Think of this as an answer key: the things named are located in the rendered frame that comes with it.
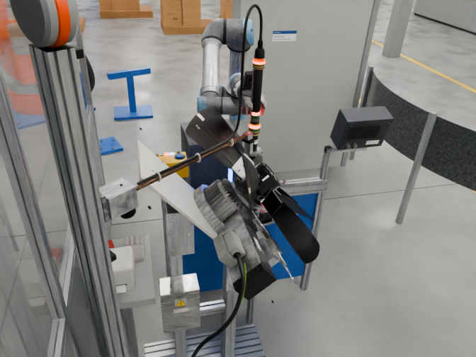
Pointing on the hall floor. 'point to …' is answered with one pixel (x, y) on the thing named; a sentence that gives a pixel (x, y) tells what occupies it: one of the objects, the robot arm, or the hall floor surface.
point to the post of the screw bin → (250, 310)
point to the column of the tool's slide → (80, 188)
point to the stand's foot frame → (252, 344)
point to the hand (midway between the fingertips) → (258, 105)
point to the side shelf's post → (130, 332)
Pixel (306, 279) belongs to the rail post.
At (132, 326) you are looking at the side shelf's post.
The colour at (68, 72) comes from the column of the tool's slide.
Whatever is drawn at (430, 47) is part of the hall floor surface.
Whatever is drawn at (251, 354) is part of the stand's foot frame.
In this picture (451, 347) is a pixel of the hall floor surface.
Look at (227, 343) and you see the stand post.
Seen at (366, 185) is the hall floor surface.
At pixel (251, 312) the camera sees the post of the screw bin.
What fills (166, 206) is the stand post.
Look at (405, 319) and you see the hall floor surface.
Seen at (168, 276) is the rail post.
